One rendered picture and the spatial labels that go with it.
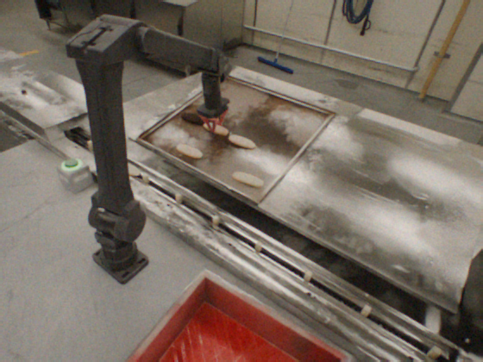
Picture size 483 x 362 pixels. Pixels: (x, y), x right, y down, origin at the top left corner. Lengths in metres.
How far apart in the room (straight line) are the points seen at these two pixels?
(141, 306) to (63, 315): 0.16
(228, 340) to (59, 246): 0.49
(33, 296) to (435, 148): 1.19
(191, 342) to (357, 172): 0.65
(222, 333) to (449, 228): 0.62
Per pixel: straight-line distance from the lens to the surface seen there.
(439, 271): 0.89
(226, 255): 0.79
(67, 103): 1.37
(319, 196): 0.92
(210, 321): 0.74
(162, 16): 3.79
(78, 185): 1.06
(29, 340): 0.81
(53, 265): 0.90
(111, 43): 0.57
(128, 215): 0.70
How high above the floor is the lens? 1.49
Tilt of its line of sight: 41 degrees down
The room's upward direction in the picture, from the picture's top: 4 degrees clockwise
